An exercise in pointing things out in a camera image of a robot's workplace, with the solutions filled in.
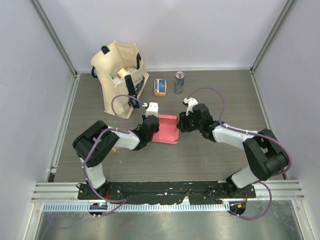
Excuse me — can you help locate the beige canvas tote bag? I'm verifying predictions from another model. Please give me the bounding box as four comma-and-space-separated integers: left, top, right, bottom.
90, 41, 149, 119

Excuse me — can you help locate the aluminium corner post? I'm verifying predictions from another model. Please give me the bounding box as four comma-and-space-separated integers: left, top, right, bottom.
250, 0, 297, 74
30, 0, 77, 77

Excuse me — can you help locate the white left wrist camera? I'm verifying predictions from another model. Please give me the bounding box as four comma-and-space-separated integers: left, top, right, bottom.
145, 102, 159, 118

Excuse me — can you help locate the aluminium front rail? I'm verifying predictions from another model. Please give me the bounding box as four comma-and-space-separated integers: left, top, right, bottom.
31, 180, 305, 205

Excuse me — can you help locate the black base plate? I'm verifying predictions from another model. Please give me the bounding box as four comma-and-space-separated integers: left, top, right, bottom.
76, 181, 256, 205

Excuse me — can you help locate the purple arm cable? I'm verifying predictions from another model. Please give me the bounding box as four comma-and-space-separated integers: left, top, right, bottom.
188, 87, 293, 181
81, 94, 148, 176

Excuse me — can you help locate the clear plastic bottle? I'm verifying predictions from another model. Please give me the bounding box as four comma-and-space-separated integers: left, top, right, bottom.
112, 76, 125, 86

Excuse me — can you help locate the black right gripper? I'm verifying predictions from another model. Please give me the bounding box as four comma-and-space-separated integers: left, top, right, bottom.
177, 109, 203, 133

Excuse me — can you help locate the pink paper box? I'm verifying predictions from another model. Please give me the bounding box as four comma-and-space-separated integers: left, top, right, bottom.
152, 114, 180, 145

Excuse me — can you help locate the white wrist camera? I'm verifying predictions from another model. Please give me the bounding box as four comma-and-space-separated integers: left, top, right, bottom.
183, 97, 198, 116
145, 102, 159, 118

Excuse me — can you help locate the orange sponge blue label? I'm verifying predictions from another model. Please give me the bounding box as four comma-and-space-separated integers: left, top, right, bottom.
153, 78, 167, 97

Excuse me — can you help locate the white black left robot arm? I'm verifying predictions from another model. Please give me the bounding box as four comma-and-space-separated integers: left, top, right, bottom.
72, 115, 160, 200

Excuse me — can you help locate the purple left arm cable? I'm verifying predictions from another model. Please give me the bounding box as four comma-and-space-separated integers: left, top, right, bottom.
81, 94, 148, 176

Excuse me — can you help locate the aluminium corner post right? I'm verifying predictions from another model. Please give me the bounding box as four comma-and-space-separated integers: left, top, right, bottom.
250, 0, 297, 74

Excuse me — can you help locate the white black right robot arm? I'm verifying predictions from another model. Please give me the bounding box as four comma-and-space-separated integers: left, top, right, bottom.
177, 103, 290, 198

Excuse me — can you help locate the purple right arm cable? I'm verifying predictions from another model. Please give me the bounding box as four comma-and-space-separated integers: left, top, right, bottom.
188, 87, 293, 181

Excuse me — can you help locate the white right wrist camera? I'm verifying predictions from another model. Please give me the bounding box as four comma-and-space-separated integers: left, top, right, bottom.
183, 97, 198, 116

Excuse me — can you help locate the silver energy drink can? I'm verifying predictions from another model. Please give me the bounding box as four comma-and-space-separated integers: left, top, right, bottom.
174, 71, 185, 94

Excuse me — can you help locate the slotted cable duct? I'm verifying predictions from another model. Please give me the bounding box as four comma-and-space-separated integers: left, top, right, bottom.
42, 201, 230, 213

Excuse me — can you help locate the aluminium corner post left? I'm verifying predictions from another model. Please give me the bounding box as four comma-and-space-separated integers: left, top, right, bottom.
30, 0, 77, 77

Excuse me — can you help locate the cream lotion bottle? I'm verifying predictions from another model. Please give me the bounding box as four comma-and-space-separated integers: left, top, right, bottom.
117, 68, 131, 79

